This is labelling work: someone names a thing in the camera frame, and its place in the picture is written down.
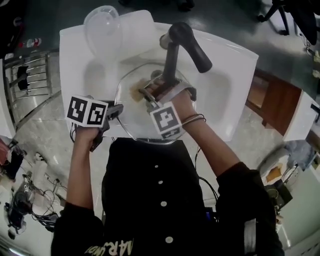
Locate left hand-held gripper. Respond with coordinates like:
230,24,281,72
65,94,125,153

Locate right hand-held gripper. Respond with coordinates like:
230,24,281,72
138,76,198,140

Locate beige sponge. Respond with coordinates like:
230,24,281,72
128,77,149,103

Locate glass basin sink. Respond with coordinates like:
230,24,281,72
113,61,195,146

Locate person's left forearm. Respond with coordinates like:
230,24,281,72
65,126,100,210

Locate person's right forearm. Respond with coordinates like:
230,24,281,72
181,111,251,181

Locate person's right hand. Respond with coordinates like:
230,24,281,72
174,91,197,123

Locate wrist bands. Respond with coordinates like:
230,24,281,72
181,113,207,126

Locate clear pump soap bottle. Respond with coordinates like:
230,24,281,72
83,5,156,60

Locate black high-back office chair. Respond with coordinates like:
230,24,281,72
118,0,196,11

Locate white side table left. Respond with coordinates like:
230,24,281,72
0,48,62,140

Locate person's black buttoned shirt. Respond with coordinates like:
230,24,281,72
51,136,286,256

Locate black cloth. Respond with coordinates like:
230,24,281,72
16,65,30,90

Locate red white bottle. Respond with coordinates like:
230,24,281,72
18,37,42,49

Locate red container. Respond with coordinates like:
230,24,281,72
0,138,14,166

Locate wooden vanity white sink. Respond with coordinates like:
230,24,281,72
245,68,320,144

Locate black cabinet white trim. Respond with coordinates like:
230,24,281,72
0,0,28,55

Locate grey bag orange contents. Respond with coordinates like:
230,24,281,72
258,147,301,186

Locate blue plastic bag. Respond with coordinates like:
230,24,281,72
284,140,316,171

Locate white sink table black frame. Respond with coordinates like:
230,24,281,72
59,9,260,144

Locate tangle of black cables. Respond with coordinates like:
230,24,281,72
4,172,69,234

